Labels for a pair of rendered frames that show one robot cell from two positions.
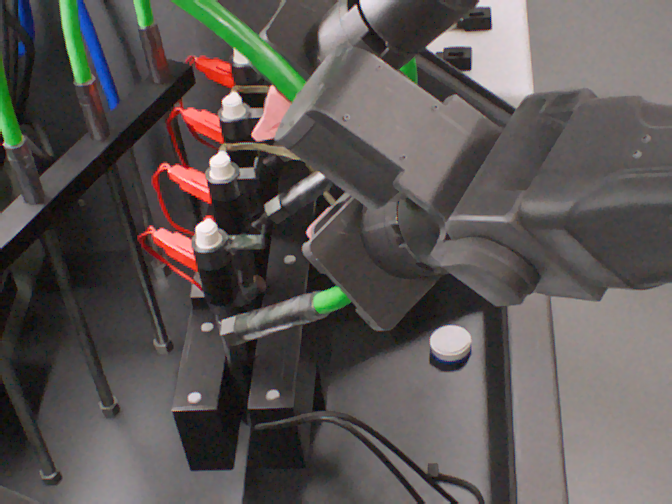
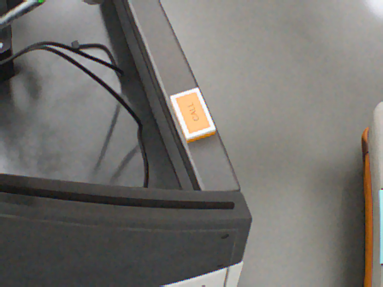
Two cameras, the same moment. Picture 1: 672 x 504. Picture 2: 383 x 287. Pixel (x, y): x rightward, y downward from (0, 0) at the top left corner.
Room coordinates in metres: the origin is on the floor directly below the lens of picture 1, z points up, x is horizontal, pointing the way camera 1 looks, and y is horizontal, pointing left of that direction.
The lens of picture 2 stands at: (0.08, 0.12, 1.86)
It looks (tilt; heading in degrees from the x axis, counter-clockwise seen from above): 65 degrees down; 330
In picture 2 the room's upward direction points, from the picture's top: straight up
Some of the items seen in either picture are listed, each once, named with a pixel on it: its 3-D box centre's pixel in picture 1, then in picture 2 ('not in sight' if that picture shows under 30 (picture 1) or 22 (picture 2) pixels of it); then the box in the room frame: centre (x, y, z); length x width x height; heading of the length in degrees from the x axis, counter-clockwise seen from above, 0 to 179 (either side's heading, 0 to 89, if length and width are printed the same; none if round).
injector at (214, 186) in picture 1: (256, 266); not in sight; (0.81, 0.07, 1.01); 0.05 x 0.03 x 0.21; 81
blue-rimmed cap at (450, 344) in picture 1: (450, 344); not in sight; (0.85, -0.10, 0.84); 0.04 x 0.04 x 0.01
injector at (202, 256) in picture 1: (245, 334); not in sight; (0.73, 0.08, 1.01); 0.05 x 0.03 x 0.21; 81
